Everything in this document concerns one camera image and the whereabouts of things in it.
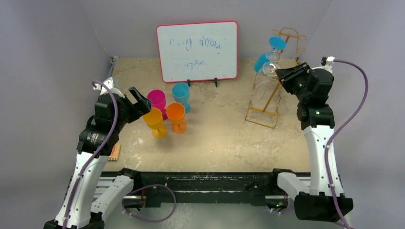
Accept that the pink wine glass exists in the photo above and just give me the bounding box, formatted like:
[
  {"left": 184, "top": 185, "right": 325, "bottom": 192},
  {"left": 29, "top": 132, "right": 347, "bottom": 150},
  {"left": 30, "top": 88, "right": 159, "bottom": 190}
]
[{"left": 147, "top": 89, "right": 168, "bottom": 121}]

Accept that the yellow wine glass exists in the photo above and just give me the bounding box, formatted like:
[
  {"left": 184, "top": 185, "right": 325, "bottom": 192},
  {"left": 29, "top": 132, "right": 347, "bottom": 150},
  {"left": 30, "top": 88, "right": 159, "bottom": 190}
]
[{"left": 143, "top": 107, "right": 167, "bottom": 138}]

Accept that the clear wine glass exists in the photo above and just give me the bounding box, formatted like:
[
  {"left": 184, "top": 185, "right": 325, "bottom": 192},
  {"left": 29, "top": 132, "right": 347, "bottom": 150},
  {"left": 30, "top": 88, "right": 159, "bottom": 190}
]
[
  {"left": 265, "top": 49, "right": 282, "bottom": 62},
  {"left": 251, "top": 62, "right": 280, "bottom": 106}
]

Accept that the orange wine glass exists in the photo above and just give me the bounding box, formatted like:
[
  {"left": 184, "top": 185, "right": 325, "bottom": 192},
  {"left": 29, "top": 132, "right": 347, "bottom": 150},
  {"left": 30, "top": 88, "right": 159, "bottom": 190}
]
[{"left": 166, "top": 103, "right": 187, "bottom": 134}]

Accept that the light blue wine glass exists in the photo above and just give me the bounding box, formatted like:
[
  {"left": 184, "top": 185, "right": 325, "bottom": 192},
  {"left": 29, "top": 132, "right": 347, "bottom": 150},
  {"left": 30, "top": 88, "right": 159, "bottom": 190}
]
[{"left": 171, "top": 83, "right": 191, "bottom": 114}]

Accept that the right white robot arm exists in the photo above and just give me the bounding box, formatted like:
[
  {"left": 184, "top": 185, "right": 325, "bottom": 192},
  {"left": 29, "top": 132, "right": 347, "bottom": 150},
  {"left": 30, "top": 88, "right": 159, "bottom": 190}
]
[{"left": 268, "top": 63, "right": 353, "bottom": 223}]

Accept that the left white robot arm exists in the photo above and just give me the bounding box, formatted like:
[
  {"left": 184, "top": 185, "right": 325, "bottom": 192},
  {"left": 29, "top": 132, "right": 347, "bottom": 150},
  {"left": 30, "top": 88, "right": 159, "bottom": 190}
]
[{"left": 44, "top": 87, "right": 151, "bottom": 229}]

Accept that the rear blue wine glass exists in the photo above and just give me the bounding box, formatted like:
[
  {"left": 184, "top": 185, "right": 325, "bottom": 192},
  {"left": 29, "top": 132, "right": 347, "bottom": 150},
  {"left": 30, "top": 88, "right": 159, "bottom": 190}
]
[{"left": 254, "top": 36, "right": 287, "bottom": 73}]

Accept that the orange small circuit board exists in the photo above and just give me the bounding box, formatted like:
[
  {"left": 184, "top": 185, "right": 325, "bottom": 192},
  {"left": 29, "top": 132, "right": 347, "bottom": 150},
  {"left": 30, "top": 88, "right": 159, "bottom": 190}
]
[{"left": 108, "top": 143, "right": 121, "bottom": 161}]

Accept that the red framed whiteboard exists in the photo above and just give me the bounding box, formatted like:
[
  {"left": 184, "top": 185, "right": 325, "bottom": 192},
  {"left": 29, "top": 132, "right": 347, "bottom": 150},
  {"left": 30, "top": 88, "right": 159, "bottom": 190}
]
[{"left": 156, "top": 21, "right": 238, "bottom": 83}]

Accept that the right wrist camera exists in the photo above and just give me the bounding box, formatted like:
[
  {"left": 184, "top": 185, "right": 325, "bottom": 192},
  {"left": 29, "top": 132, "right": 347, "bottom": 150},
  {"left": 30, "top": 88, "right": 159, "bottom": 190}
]
[{"left": 312, "top": 56, "right": 335, "bottom": 73}]

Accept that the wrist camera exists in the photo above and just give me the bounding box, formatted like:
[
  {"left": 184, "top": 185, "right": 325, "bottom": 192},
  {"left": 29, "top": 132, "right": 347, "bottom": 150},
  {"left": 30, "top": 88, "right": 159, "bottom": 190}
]
[
  {"left": 312, "top": 56, "right": 335, "bottom": 73},
  {"left": 92, "top": 77, "right": 125, "bottom": 98}
]

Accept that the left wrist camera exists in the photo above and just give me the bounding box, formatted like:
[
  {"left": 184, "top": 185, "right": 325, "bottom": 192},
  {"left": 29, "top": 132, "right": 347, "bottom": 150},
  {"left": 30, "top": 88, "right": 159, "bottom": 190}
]
[{"left": 92, "top": 77, "right": 125, "bottom": 98}]

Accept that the gold wire wine glass rack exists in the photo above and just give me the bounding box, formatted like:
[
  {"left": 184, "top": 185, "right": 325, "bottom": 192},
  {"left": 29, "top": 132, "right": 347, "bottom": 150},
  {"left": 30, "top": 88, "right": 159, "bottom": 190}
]
[{"left": 245, "top": 27, "right": 307, "bottom": 129}]

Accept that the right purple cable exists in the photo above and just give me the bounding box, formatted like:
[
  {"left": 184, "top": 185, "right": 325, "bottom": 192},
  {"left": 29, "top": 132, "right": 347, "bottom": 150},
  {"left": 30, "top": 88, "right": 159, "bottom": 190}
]
[{"left": 272, "top": 59, "right": 369, "bottom": 229}]

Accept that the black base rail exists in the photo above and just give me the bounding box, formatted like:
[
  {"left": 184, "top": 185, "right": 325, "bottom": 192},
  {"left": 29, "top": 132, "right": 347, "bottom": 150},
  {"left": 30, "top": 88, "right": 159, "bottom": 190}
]
[{"left": 118, "top": 168, "right": 285, "bottom": 208}]

